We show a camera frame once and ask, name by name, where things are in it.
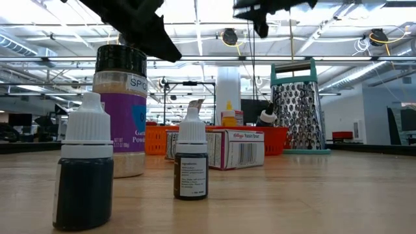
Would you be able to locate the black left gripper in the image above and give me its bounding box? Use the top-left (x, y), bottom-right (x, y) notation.
top-left (79, 0), bottom-right (183, 63)

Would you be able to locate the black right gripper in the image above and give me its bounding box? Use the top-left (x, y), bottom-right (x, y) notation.
top-left (232, 0), bottom-right (318, 39)

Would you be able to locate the garlic powder jar purple label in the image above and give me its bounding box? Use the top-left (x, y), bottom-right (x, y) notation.
top-left (92, 44), bottom-right (149, 179)

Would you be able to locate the black Chefmaster food colour bottle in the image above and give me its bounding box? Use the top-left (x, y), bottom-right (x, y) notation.
top-left (255, 102), bottom-right (277, 127)

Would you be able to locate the yellow squeeze bottle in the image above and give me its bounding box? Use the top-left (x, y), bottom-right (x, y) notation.
top-left (220, 100), bottom-right (237, 127)

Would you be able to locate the purple Raisin Bran box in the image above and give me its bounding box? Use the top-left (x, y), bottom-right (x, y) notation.
top-left (164, 129), bottom-right (266, 171)

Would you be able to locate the dropper bottle with ingredients label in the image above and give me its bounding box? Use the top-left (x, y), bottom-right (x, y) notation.
top-left (173, 107), bottom-right (209, 201)

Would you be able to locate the white building column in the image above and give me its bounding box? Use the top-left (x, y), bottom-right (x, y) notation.
top-left (216, 66), bottom-right (242, 126)

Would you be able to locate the black monitor screen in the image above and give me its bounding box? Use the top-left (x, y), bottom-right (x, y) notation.
top-left (240, 99), bottom-right (273, 126)

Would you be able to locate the small red and white box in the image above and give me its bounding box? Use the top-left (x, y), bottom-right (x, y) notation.
top-left (233, 109), bottom-right (244, 127)

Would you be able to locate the orange plastic basket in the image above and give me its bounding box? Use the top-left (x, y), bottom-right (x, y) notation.
top-left (145, 125), bottom-right (215, 156)

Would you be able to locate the red plastic basket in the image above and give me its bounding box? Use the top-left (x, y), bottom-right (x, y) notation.
top-left (207, 125), bottom-right (289, 157)

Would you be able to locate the black background machine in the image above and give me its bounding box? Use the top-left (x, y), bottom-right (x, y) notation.
top-left (34, 103), bottom-right (69, 143)

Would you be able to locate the red storage bin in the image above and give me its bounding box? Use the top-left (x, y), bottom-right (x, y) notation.
top-left (331, 131), bottom-right (354, 141)

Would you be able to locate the black background monitor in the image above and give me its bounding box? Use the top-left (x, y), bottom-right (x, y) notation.
top-left (8, 113), bottom-right (33, 127)

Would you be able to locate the dark dropper bottle white cap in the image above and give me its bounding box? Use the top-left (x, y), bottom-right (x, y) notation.
top-left (52, 92), bottom-right (114, 231)

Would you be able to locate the black hanging cable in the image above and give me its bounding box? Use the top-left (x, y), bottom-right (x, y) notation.
top-left (245, 19), bottom-right (257, 101)

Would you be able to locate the yellow hanging cable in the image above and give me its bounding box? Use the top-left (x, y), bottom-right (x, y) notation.
top-left (287, 9), bottom-right (295, 64)

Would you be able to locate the black ceiling cord reel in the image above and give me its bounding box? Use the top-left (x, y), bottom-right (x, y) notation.
top-left (370, 28), bottom-right (389, 47)
top-left (222, 28), bottom-right (239, 46)

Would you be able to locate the black metal frame rig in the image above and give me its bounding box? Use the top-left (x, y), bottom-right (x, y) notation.
top-left (161, 80), bottom-right (218, 126)

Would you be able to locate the metal box grater teal handle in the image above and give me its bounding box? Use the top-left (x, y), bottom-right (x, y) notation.
top-left (270, 58), bottom-right (332, 155)

